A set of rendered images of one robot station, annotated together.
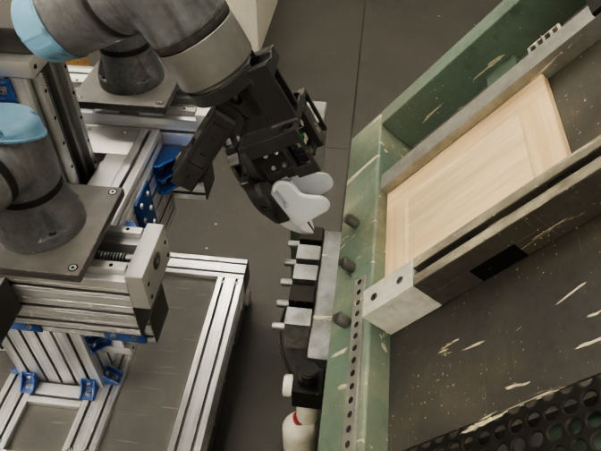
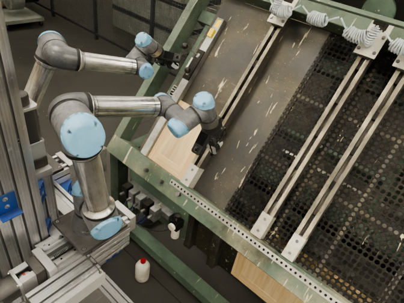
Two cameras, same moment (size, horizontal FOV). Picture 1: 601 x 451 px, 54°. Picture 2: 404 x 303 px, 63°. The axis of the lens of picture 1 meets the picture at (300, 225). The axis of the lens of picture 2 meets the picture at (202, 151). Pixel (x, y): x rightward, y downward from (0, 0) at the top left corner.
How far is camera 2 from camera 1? 116 cm
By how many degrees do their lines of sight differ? 47
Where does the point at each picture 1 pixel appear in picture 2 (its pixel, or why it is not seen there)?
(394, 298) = (195, 174)
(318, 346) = (168, 211)
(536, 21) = (156, 85)
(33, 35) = (183, 131)
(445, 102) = (137, 120)
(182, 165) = (202, 148)
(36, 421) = not seen: outside the picture
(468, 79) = not seen: hidden behind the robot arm
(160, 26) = (213, 116)
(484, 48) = not seen: hidden behind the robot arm
